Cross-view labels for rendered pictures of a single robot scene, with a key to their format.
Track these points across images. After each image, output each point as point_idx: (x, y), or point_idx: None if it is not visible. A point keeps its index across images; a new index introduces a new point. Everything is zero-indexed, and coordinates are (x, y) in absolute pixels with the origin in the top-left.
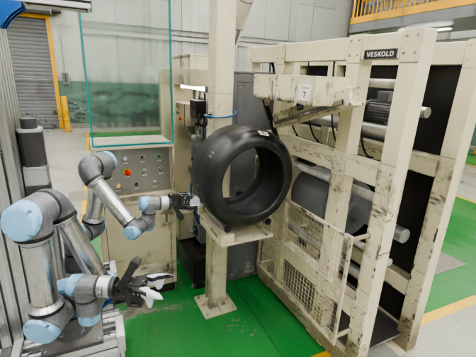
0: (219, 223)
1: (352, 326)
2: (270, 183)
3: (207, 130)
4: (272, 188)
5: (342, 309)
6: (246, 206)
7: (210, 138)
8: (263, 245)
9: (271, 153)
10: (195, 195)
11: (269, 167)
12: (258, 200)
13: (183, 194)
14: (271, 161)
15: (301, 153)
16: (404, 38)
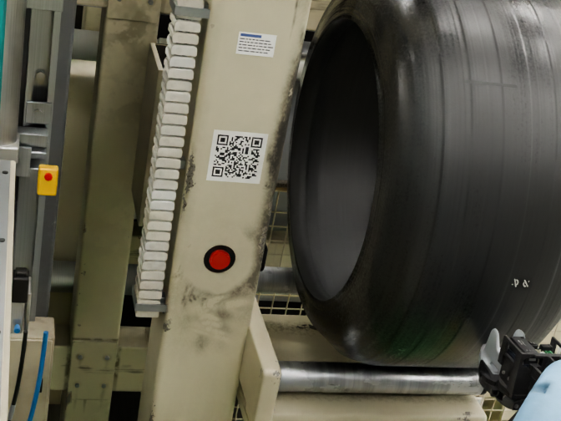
0: (445, 382)
1: (512, 413)
2: (325, 158)
3: (221, 22)
4: (351, 174)
5: (478, 395)
6: (324, 281)
7: (487, 68)
8: (73, 408)
9: (341, 46)
10: (497, 331)
11: (318, 102)
12: (325, 237)
13: (533, 349)
14: (328, 78)
15: (320, 13)
16: None
